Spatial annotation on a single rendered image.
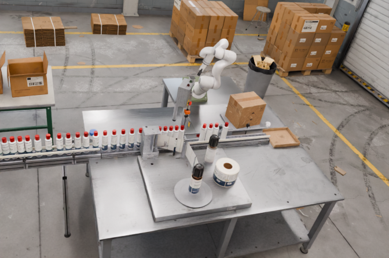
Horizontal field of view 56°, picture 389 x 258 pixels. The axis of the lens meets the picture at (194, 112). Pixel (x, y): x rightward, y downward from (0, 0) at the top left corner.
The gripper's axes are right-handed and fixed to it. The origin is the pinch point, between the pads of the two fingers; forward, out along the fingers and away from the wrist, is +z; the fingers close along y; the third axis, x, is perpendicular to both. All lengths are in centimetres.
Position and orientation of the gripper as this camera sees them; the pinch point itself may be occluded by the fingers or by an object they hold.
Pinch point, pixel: (199, 73)
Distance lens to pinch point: 408.5
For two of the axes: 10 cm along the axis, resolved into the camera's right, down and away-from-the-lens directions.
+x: 8.5, 5.3, 0.0
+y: -3.3, 5.3, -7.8
